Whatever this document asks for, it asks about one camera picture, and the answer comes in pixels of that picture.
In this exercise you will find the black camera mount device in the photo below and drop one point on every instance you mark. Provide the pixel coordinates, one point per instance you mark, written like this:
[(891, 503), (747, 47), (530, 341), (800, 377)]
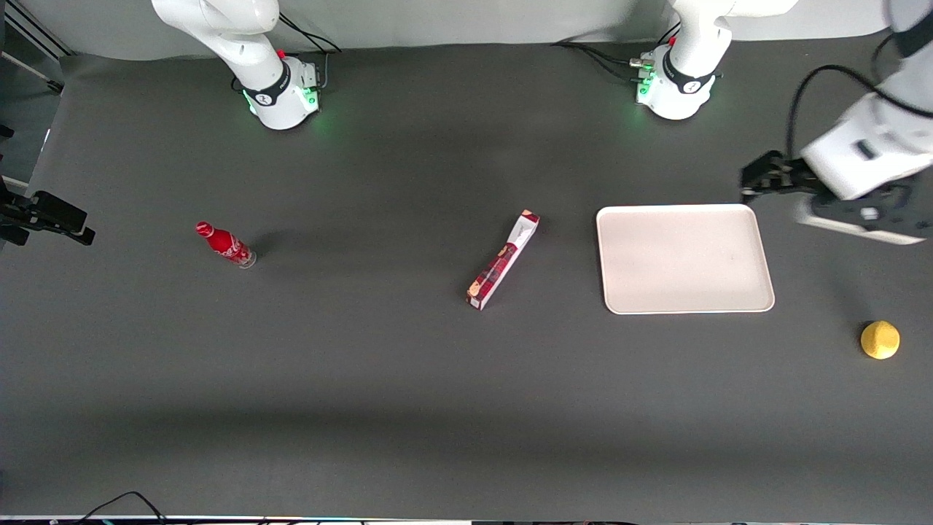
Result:
[(51, 213)]

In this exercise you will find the red cookie box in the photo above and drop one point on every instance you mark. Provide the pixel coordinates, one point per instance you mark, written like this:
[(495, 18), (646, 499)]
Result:
[(501, 262)]

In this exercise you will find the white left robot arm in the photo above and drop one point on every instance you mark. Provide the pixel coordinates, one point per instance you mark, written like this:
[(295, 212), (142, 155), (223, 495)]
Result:
[(685, 65)]

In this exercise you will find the metal frame rail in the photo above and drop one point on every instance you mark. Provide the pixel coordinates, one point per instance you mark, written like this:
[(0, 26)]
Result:
[(29, 33)]

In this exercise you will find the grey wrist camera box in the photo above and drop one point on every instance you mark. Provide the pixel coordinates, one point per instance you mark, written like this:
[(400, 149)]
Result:
[(867, 216)]

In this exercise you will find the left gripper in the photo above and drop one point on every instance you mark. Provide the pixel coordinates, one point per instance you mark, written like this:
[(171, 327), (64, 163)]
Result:
[(789, 177)]

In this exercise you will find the white rectangular tray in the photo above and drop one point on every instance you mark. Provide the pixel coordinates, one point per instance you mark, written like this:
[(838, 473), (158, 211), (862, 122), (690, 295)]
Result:
[(685, 259)]

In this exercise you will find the yellow lemon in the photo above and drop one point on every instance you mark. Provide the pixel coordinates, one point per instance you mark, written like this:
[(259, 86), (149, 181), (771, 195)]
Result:
[(880, 340)]

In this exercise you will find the red cola bottle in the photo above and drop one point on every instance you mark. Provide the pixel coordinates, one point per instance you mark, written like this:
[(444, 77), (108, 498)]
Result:
[(224, 244)]

